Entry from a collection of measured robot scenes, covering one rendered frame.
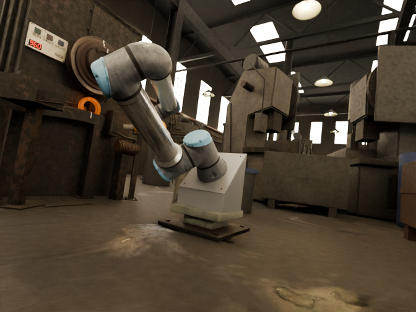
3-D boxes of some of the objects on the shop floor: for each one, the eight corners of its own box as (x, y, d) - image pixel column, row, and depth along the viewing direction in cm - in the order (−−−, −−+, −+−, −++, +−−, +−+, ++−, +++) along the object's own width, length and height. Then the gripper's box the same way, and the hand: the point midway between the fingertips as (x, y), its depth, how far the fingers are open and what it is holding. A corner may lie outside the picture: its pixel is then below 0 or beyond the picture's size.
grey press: (280, 191, 1173) (286, 130, 1203) (284, 191, 1296) (290, 135, 1326) (314, 196, 1099) (320, 130, 1128) (316, 195, 1222) (320, 136, 1252)
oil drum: (134, 182, 471) (141, 139, 479) (155, 183, 520) (160, 145, 529) (155, 186, 439) (161, 140, 447) (175, 186, 489) (181, 145, 497)
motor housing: (103, 198, 201) (113, 138, 206) (124, 197, 219) (132, 143, 224) (112, 200, 194) (122, 138, 199) (133, 200, 212) (142, 143, 217)
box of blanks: (258, 206, 299) (264, 148, 306) (262, 202, 378) (267, 155, 385) (346, 220, 269) (351, 155, 276) (331, 212, 348) (335, 161, 355)
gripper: (178, 132, 148) (197, 155, 144) (153, 150, 145) (172, 174, 141) (176, 127, 140) (196, 151, 135) (150, 147, 137) (169, 172, 133)
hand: (184, 163), depth 135 cm, fingers open, 14 cm apart
